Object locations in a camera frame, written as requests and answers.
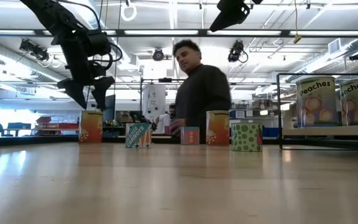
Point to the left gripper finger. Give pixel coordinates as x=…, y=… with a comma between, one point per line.
x=75, y=90
x=102, y=90

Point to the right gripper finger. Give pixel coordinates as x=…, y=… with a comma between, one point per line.
x=222, y=17
x=230, y=20

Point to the tall orange label can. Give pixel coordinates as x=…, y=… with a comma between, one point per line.
x=217, y=128
x=91, y=127

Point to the short sliced carrots can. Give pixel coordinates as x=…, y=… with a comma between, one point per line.
x=138, y=135

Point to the small pink label can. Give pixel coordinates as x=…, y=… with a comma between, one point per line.
x=190, y=136

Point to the short green dotted can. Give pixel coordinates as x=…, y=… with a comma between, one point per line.
x=246, y=137

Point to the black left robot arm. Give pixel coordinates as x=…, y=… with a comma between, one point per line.
x=61, y=18

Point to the dark monitor screen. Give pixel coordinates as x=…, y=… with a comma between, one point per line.
x=110, y=115

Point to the red cart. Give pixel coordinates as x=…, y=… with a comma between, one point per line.
x=57, y=126

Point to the white cabinet machine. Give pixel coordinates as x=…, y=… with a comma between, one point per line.
x=154, y=102

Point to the round black hanging device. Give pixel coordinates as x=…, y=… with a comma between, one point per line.
x=158, y=54

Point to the person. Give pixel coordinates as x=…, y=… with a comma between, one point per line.
x=204, y=90

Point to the blue storage bin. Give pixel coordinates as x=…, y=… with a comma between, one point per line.
x=270, y=132
x=237, y=114

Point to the ceiling air vent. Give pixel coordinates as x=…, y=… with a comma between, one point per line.
x=334, y=46

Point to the black hanging camera device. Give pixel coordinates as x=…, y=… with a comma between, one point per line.
x=34, y=49
x=236, y=51

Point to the wooden shelf with black frame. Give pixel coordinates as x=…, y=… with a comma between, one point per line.
x=328, y=130

